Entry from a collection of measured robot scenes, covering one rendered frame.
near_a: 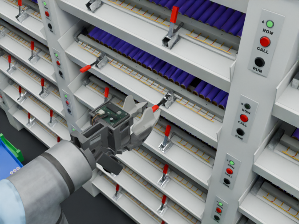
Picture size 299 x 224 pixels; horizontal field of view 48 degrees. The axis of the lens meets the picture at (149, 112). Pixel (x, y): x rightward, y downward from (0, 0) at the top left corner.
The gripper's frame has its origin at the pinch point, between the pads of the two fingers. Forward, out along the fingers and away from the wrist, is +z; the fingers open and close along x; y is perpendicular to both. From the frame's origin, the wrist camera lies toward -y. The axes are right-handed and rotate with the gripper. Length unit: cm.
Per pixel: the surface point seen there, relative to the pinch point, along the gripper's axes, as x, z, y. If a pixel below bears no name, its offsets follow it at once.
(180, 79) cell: 5.7, 19.3, -4.8
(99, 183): 44, 14, -84
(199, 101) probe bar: -2.9, 16.1, -5.5
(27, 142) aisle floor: 106, 11, -98
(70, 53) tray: 45.0, 11.4, -9.7
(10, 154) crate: 97, -4, -90
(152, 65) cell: 16.0, 19.2, -4.8
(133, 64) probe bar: 20.8, 16.2, -5.4
